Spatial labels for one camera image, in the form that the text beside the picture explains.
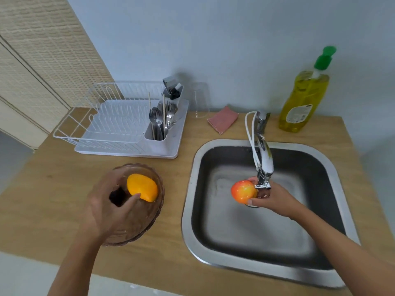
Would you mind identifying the beige woven cabinet door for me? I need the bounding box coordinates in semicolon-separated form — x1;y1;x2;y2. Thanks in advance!
0;0;115;150

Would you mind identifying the person's right forearm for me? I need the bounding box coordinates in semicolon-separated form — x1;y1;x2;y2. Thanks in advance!
289;204;395;296

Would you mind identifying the person's right hand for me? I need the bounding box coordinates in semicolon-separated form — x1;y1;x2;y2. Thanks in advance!
247;176;305;220

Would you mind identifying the pink sponge cloth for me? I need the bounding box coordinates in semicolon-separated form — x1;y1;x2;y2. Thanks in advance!
207;105;239;135

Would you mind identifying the orange mango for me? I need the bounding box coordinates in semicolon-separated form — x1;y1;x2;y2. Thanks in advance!
127;173;159;203

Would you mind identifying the clear drinking glass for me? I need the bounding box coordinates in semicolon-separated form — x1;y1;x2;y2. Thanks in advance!
188;82;211;119

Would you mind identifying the brown glass bowl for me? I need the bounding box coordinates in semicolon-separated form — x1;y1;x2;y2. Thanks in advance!
88;163;165;247

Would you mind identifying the steel and black kitchen tool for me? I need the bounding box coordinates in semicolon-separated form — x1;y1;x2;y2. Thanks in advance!
162;76;184;101

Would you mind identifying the red yellow apple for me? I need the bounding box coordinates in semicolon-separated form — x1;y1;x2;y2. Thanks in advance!
231;180;258;205

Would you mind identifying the person's left forearm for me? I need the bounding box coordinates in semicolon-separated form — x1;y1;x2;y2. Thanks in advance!
47;226;107;296

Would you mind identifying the white wire dish rack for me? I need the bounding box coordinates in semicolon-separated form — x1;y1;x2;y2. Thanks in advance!
53;81;168;152

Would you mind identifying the yellow dish soap bottle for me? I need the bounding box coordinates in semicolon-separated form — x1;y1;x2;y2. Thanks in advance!
279;46;337;133

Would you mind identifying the chrome faucet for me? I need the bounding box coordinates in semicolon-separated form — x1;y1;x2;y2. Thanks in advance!
251;111;275;191

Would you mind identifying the bunch of steel cutlery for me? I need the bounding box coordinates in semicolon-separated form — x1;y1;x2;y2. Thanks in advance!
149;101;178;141

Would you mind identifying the white faucet hose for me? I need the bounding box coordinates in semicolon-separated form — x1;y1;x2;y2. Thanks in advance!
245;111;263;172

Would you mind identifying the dark fruit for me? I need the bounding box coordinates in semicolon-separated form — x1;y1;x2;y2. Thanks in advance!
109;187;127;208

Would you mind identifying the stainless steel sink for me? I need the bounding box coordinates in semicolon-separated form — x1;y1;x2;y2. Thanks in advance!
181;139;361;289

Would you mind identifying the white plastic drainer tray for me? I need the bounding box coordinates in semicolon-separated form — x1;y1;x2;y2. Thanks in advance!
75;99;189;160

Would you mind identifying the person's left hand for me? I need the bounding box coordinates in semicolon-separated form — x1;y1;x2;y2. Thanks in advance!
81;172;141;241

